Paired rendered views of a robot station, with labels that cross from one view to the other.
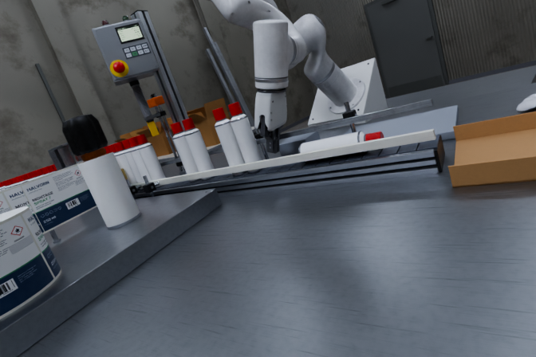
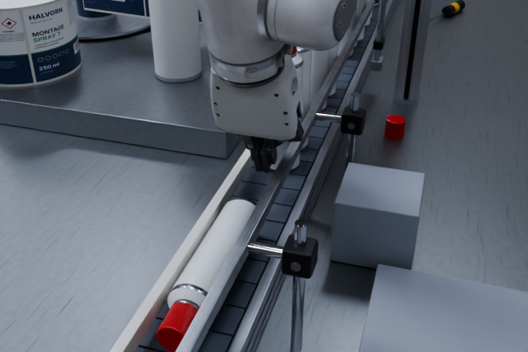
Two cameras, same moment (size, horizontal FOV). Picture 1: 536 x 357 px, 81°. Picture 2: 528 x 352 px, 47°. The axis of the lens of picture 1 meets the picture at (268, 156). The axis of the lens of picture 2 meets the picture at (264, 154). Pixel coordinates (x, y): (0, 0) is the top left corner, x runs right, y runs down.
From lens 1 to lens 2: 0.94 m
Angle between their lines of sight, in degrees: 68
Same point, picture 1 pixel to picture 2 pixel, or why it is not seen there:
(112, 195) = (155, 36)
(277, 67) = (208, 35)
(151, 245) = (94, 128)
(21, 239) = (9, 32)
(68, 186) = not seen: outside the picture
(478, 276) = not seen: outside the picture
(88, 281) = (22, 109)
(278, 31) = not seen: outside the picture
